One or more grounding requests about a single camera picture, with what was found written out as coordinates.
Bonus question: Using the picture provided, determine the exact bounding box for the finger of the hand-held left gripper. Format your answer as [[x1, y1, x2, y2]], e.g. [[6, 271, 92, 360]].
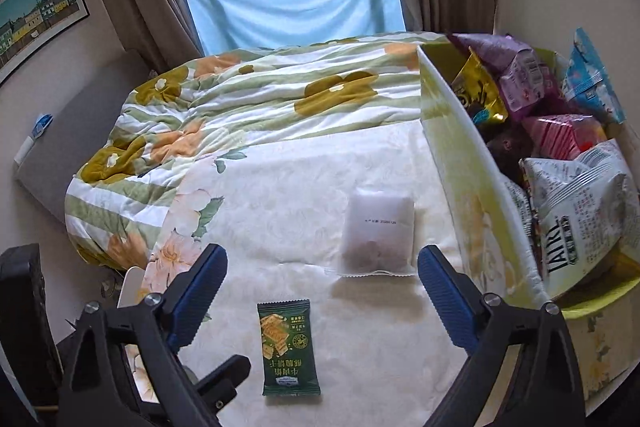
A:
[[191, 354, 252, 427]]

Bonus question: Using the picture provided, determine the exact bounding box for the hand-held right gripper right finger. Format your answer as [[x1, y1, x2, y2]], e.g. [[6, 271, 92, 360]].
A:
[[417, 244, 587, 427]]

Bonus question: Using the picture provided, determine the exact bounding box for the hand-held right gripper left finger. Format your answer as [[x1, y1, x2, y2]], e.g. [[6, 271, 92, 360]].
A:
[[57, 243, 229, 427]]

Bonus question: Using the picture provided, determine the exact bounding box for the dark green cracker packet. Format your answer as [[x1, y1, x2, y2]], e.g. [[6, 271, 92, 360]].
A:
[[256, 298, 324, 399]]

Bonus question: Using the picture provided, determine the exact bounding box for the yellow-green cardboard box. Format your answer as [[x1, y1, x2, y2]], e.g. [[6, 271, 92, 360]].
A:
[[416, 32, 640, 323]]

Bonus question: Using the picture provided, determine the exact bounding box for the translucent white snack packet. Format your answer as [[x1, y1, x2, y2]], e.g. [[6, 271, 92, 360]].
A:
[[325, 186, 417, 279]]

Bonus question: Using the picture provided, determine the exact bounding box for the grey printed snack bag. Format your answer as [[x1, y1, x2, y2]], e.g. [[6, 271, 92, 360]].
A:
[[504, 180, 542, 254]]

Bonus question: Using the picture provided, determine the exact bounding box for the white black-lettered chip bag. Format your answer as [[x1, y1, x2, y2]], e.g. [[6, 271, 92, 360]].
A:
[[519, 138, 640, 304]]

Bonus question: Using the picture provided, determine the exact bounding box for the red pink strawberry snack packet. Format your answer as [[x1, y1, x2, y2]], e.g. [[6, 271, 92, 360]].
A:
[[521, 114, 609, 161]]

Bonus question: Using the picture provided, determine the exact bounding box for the yellow chocolate snack packet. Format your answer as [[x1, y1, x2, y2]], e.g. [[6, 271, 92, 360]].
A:
[[451, 56, 509, 124]]

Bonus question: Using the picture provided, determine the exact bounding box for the purple snack packet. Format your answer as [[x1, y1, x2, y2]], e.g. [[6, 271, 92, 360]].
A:
[[449, 32, 532, 84]]

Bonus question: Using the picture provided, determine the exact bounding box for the white floral tablecloth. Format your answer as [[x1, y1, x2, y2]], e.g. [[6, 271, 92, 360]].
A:
[[125, 117, 640, 414]]

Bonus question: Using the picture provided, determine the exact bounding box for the dark brown snack packet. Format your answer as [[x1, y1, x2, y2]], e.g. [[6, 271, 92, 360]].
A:
[[486, 126, 535, 184]]

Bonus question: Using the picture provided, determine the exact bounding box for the grey headboard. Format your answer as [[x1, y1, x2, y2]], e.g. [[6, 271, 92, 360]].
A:
[[12, 48, 152, 226]]

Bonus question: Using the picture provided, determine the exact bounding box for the green striped floral quilt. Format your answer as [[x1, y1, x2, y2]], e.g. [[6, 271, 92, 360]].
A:
[[64, 31, 451, 271]]

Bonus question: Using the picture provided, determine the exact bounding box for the blue white small item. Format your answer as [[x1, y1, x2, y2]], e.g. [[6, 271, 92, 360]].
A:
[[31, 112, 55, 139]]

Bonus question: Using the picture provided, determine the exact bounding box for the lilac snack packet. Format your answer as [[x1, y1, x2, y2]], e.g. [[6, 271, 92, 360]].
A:
[[499, 48, 562, 124]]

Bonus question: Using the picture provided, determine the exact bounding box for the blue white snack packet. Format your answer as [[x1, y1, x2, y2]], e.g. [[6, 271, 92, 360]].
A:
[[560, 27, 627, 126]]

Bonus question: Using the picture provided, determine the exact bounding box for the framed wall picture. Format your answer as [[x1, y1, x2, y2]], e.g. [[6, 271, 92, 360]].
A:
[[0, 0, 92, 86]]

